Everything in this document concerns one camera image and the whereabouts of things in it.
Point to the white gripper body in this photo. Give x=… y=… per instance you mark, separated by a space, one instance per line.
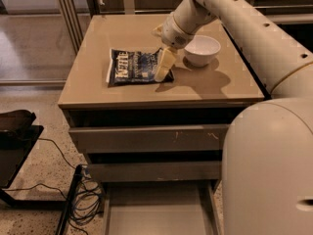
x=173 y=33

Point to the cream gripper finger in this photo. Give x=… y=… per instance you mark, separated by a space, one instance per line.
x=162 y=71
x=167 y=57

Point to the blue chip bag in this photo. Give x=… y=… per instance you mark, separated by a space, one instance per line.
x=132 y=67

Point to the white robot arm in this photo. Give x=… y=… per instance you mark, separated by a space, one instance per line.
x=267 y=165

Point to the grey drawer cabinet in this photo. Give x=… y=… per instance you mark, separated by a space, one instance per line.
x=214 y=94

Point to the grey top drawer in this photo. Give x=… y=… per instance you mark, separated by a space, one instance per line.
x=173 y=138

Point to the grey middle drawer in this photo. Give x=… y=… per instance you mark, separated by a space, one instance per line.
x=150 y=172

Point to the grey open bottom drawer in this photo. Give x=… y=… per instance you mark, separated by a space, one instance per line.
x=167 y=208

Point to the white ceramic bowl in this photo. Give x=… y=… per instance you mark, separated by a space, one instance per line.
x=201 y=50

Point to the black side table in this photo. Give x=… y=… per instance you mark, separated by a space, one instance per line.
x=18 y=135

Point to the black metal stand leg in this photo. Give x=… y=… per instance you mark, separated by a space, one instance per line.
x=64 y=219

